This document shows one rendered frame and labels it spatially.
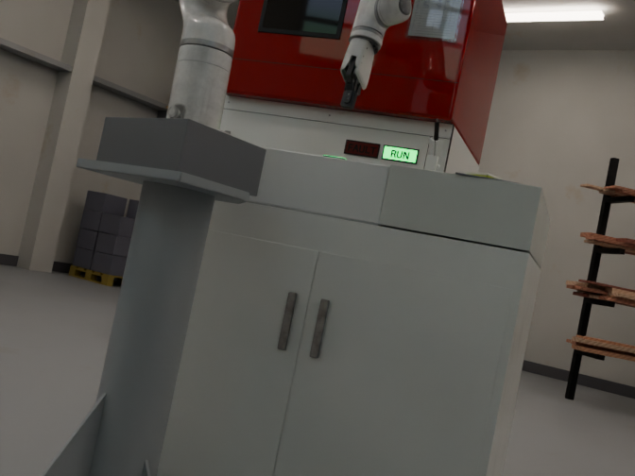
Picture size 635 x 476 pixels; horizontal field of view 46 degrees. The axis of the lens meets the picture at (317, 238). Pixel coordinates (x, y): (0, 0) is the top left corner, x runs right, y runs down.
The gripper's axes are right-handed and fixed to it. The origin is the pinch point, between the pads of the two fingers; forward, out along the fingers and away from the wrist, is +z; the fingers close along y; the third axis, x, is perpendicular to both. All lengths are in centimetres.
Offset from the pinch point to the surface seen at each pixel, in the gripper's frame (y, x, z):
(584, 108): -666, 30, -344
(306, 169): 0.3, -5.6, 19.9
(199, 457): -15, -18, 93
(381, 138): -56, -7, -15
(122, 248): -569, -433, -52
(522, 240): -1, 48, 28
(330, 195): -0.8, 1.8, 25.0
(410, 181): 0.5, 20.6, 18.9
